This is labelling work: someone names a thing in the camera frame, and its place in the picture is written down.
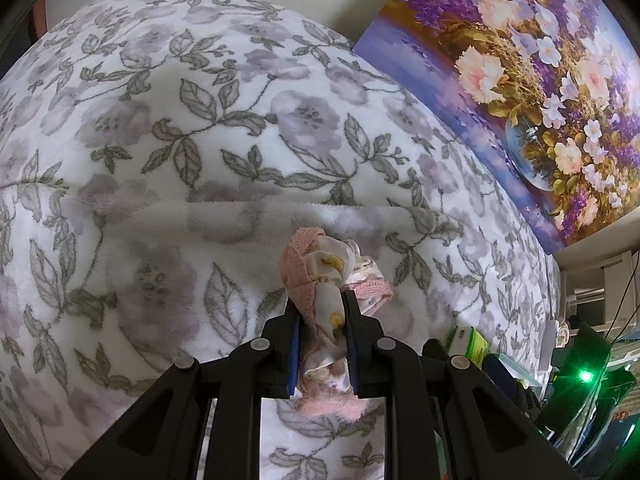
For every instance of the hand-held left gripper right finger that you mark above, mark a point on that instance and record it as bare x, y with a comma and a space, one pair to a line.
351, 360

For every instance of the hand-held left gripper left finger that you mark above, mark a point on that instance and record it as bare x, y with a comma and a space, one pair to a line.
295, 360

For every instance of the green-edged white box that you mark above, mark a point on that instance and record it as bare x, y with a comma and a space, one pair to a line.
525, 377

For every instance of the pink floral fabric scrunchie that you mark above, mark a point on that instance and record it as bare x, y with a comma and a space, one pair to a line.
310, 270

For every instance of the white shelf unit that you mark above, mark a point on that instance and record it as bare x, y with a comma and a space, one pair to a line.
615, 270

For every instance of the small green tissue pack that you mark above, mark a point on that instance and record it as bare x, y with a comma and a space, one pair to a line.
467, 342

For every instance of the grey floral blanket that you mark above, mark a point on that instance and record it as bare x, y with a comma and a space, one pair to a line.
200, 110

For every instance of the flower painting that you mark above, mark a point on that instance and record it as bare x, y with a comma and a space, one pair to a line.
500, 85

